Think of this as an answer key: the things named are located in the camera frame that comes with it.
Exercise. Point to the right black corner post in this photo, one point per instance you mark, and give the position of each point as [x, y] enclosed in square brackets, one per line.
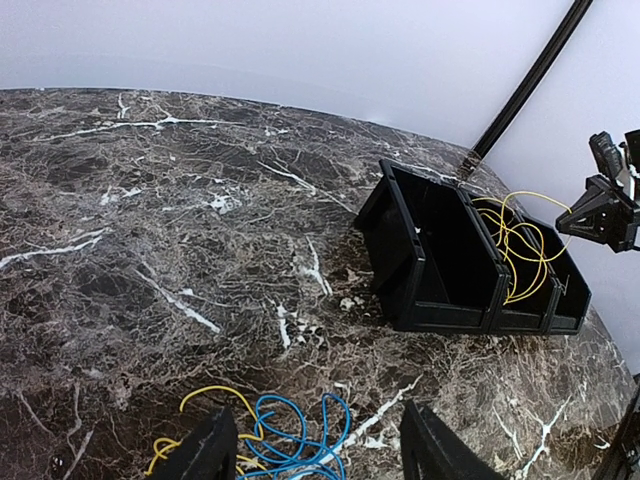
[526, 88]

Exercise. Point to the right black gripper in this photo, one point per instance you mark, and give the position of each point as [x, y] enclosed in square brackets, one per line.
[606, 213]

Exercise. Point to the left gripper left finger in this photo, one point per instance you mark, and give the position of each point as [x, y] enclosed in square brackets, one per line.
[207, 453]

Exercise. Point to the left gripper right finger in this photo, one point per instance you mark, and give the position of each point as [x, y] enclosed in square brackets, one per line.
[431, 450]

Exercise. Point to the black bin near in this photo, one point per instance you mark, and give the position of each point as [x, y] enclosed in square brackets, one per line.
[433, 268]

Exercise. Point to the black bin far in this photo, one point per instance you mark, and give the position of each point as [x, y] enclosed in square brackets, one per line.
[559, 296]

